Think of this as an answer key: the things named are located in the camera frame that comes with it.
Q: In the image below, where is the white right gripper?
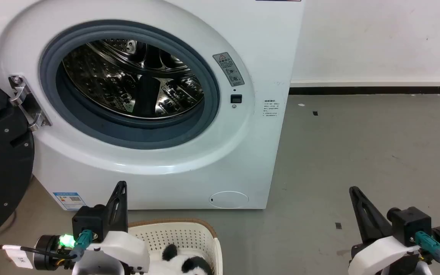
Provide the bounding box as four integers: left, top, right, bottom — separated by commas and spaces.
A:
348, 186, 440, 275

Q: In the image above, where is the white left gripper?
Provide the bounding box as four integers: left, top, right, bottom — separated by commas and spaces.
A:
34, 181, 151, 275

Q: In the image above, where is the black and white plush toy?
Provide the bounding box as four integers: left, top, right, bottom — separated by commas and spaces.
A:
160, 244, 214, 275

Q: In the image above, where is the black round washer door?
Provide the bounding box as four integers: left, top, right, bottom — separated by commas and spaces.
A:
0, 74, 36, 247

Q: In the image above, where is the stainless steel washing machine drum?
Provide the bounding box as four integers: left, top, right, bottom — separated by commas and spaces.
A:
62, 39, 205, 120

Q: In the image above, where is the blue white energy label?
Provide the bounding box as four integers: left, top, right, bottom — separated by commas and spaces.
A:
53, 192, 87, 211

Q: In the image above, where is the white perforated laundry basket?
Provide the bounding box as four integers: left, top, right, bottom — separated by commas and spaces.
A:
127, 218, 223, 275

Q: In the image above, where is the grey rubber door gasket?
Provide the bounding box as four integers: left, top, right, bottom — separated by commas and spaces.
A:
39, 20, 221, 150

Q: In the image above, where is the oval white filter cover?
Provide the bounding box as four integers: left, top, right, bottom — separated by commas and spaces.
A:
209, 191, 250, 209

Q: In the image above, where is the white front-load washing machine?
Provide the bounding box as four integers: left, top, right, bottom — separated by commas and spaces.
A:
0, 0, 305, 210

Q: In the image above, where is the silver metal door hinge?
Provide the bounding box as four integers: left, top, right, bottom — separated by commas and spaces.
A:
8, 75, 52, 132

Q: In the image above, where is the small printed text sticker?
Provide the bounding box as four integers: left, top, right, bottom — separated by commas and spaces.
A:
262, 99, 281, 117

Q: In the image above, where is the grey warning sticker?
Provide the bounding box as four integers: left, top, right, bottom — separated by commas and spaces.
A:
212, 52, 245, 87

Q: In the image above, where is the black cable with teal plug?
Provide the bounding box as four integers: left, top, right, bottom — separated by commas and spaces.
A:
414, 231, 440, 275
0, 229, 93, 264

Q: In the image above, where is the white paper cable tag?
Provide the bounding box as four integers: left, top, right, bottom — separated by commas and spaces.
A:
3, 245, 34, 269

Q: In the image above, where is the black wall baseboard strip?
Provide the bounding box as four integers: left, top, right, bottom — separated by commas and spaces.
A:
289, 86, 440, 95

